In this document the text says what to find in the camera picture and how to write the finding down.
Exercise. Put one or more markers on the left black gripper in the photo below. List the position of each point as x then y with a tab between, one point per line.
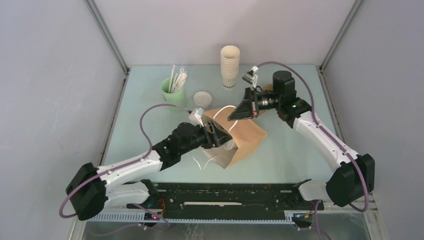
214	139

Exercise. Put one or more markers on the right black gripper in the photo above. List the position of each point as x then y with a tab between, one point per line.
244	110

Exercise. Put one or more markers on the brown paper bag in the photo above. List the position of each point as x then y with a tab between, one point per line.
245	133

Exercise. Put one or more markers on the white plastic lids stack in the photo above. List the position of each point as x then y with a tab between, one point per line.
202	99

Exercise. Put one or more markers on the stack of paper cups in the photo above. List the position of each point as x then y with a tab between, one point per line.
229	65

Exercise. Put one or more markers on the single white paper cup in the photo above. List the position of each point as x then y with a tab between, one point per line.
229	145

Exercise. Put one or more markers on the brown pulp cup carrier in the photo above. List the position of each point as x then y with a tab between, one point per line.
267	87

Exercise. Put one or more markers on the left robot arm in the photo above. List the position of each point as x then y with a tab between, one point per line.
132	169

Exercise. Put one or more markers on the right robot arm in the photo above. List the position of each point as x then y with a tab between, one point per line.
353	174

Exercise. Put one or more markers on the green straw holder cup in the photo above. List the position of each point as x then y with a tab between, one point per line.
177	98

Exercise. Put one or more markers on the wrapped white straws bundle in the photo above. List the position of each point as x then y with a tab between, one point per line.
177	80

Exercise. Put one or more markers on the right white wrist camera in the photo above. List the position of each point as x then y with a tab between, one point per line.
251	76

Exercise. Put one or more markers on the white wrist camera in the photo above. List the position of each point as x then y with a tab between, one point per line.
251	76
195	117

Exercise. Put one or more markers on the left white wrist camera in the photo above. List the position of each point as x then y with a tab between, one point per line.
195	117

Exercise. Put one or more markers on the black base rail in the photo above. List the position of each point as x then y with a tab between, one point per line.
199	202

